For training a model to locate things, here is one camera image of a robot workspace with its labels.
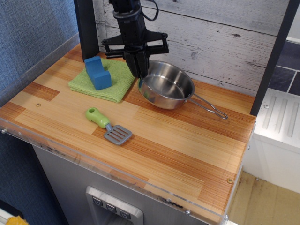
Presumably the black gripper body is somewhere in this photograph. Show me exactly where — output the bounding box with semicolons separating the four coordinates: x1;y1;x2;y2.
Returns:
102;17;169;58

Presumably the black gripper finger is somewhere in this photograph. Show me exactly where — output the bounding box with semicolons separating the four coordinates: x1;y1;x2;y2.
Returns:
138;50;150;78
124;52;140;78

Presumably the stainless steel pan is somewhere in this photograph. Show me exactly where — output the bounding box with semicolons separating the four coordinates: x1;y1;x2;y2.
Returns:
137;60;228;120

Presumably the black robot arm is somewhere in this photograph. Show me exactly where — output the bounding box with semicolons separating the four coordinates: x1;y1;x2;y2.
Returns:
101;0;169;78

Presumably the green folded cloth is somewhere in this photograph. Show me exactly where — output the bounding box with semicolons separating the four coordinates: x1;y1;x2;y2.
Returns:
68;56;135;103

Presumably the clear acrylic edge guard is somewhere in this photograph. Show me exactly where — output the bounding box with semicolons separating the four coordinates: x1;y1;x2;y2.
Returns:
0;116;246;225

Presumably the blue wooden block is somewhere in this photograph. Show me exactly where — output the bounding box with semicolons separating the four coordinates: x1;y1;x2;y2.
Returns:
84;56;112;90

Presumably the silver dispenser panel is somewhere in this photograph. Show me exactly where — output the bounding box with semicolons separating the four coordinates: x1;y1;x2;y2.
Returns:
86;186;144;225

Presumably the white ridged appliance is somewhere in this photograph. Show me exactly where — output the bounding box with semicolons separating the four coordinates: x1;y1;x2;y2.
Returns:
243;89;300;192

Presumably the yellow object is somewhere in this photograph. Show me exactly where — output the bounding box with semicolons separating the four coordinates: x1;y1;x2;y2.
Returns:
5;216;29;225

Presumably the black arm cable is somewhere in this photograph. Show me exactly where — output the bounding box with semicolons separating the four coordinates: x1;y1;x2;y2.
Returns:
140;0;159;22

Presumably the green handled grey spatula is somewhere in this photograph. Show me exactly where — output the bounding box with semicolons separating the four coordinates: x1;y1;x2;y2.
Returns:
85;107;132;145

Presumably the black right post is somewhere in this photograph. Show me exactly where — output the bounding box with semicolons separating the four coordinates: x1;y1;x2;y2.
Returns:
250;0;300;116

